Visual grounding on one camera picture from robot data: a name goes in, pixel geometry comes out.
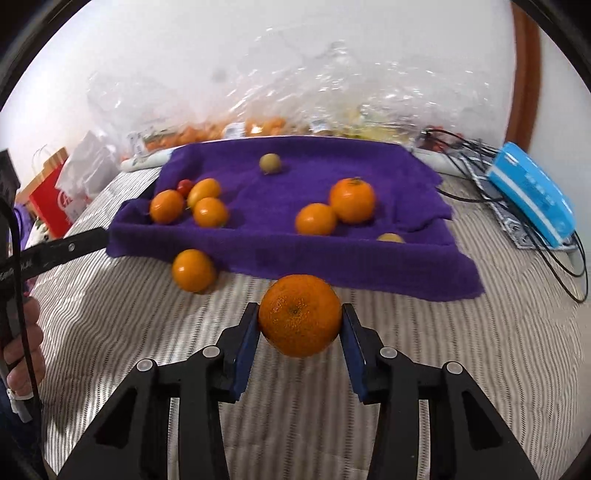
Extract clear bag of yellow fruit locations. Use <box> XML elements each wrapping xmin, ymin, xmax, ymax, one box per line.
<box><xmin>300</xmin><ymin>41</ymin><xmax>490</xmax><ymax>144</ymax></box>

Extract purple towel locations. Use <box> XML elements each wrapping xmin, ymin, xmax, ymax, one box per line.
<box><xmin>106</xmin><ymin>136</ymin><xmax>485</xmax><ymax>303</ymax></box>

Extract person's left hand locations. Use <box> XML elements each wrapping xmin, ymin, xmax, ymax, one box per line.
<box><xmin>0</xmin><ymin>295</ymin><xmax>47</xmax><ymax>398</ymax></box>

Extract red paper bag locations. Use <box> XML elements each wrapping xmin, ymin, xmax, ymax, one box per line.
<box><xmin>28</xmin><ymin>147</ymin><xmax>86</xmax><ymax>238</ymax></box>

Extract clear bag of oranges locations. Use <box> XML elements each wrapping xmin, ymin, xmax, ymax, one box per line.
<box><xmin>88</xmin><ymin>69</ymin><xmax>232</xmax><ymax>153</ymax></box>
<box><xmin>222</xmin><ymin>37</ymin><xmax>315</xmax><ymax>139</ymax></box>

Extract orange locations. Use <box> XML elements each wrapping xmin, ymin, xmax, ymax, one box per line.
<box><xmin>257</xmin><ymin>274</ymin><xmax>343</xmax><ymax>359</ymax></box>
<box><xmin>172</xmin><ymin>249</ymin><xmax>218</xmax><ymax>294</ymax></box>
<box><xmin>329</xmin><ymin>177</ymin><xmax>377</xmax><ymax>225</ymax></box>
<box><xmin>187</xmin><ymin>178</ymin><xmax>222</xmax><ymax>208</ymax></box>
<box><xmin>295</xmin><ymin>202</ymin><xmax>338</xmax><ymax>236</ymax></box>
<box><xmin>149</xmin><ymin>189</ymin><xmax>186</xmax><ymax>225</ymax></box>
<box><xmin>192</xmin><ymin>197</ymin><xmax>230</xmax><ymax>229</ymax></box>

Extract striped quilt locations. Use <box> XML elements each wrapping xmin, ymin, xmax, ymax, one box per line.
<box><xmin>28</xmin><ymin>166</ymin><xmax>591</xmax><ymax>480</ymax></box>

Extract white paper roll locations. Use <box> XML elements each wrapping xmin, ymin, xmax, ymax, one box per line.
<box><xmin>121</xmin><ymin>148</ymin><xmax>176</xmax><ymax>172</ymax></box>

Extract translucent white plastic bag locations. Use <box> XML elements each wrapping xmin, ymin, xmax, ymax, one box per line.
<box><xmin>55</xmin><ymin>130</ymin><xmax>122</xmax><ymax>204</ymax></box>

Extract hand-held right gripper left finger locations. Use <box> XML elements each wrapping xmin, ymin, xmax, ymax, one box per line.
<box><xmin>58</xmin><ymin>302</ymin><xmax>262</xmax><ymax>480</ymax></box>

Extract blue tissue pack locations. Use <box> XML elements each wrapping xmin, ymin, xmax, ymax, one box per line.
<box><xmin>487</xmin><ymin>141</ymin><xmax>577</xmax><ymax>246</ymax></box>

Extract brown wooden door frame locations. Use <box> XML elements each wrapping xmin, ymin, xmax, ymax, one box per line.
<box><xmin>505</xmin><ymin>7</ymin><xmax>542</xmax><ymax>153</ymax></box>

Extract person's left forearm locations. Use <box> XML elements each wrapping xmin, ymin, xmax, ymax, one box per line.
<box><xmin>0</xmin><ymin>392</ymin><xmax>47</xmax><ymax>480</ymax></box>

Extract black cable bundle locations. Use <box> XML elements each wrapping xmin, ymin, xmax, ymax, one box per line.
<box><xmin>418</xmin><ymin>127</ymin><xmax>591</xmax><ymax>305</ymax></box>

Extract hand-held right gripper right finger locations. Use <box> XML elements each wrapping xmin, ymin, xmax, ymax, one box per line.
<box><xmin>341</xmin><ymin>303</ymin><xmax>539</xmax><ymax>480</ymax></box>

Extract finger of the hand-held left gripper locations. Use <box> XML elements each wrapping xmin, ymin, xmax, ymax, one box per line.
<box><xmin>21</xmin><ymin>227</ymin><xmax>110</xmax><ymax>281</ymax></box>

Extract white power strip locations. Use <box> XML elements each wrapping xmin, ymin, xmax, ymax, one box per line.
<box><xmin>416</xmin><ymin>148</ymin><xmax>490</xmax><ymax>178</ymax></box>

